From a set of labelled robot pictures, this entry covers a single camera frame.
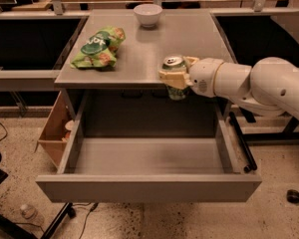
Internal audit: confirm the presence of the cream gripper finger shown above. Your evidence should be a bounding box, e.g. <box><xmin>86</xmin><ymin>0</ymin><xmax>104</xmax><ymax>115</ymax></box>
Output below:
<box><xmin>158</xmin><ymin>70</ymin><xmax>192</xmax><ymax>90</ymax></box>
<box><xmin>183</xmin><ymin>56</ymin><xmax>199</xmax><ymax>71</ymax></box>

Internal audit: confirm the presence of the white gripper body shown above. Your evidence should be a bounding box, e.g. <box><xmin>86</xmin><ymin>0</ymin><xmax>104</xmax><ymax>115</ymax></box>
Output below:
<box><xmin>189</xmin><ymin>58</ymin><xmax>224</xmax><ymax>98</ymax></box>

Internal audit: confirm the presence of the green soda can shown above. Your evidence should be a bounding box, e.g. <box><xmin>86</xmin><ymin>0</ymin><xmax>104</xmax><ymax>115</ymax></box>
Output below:
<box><xmin>159</xmin><ymin>55</ymin><xmax>188</xmax><ymax>101</ymax></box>

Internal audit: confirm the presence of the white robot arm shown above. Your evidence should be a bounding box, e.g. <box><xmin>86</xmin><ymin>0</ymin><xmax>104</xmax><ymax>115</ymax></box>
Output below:
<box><xmin>158</xmin><ymin>55</ymin><xmax>299</xmax><ymax>120</ymax></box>

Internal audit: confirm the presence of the open grey top drawer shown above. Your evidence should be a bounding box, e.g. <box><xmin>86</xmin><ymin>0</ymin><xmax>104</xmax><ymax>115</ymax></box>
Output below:
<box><xmin>35</xmin><ymin>117</ymin><xmax>262</xmax><ymax>204</ymax></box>

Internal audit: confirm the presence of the white bowl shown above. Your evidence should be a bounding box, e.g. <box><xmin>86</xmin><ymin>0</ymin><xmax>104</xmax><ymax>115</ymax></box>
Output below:
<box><xmin>134</xmin><ymin>4</ymin><xmax>162</xmax><ymax>27</ymax></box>

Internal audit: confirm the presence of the grey cabinet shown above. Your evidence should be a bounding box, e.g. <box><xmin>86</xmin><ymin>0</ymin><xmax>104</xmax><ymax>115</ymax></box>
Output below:
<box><xmin>56</xmin><ymin>10</ymin><xmax>232</xmax><ymax>137</ymax></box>

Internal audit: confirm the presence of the green chip bag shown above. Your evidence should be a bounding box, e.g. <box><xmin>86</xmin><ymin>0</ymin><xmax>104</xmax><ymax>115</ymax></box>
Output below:
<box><xmin>71</xmin><ymin>26</ymin><xmax>126</xmax><ymax>69</ymax></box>

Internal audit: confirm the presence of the wooden side box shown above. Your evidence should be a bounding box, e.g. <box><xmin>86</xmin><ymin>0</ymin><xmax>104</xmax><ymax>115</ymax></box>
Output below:
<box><xmin>38</xmin><ymin>94</ymin><xmax>72</xmax><ymax>167</ymax></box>

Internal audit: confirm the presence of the black caster wheel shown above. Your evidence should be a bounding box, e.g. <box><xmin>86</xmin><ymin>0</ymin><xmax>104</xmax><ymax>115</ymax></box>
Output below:
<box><xmin>286</xmin><ymin>189</ymin><xmax>299</xmax><ymax>203</ymax></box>

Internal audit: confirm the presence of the black floor cable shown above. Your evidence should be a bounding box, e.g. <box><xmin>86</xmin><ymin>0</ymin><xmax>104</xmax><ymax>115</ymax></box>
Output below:
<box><xmin>77</xmin><ymin>201</ymin><xmax>100</xmax><ymax>239</ymax></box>

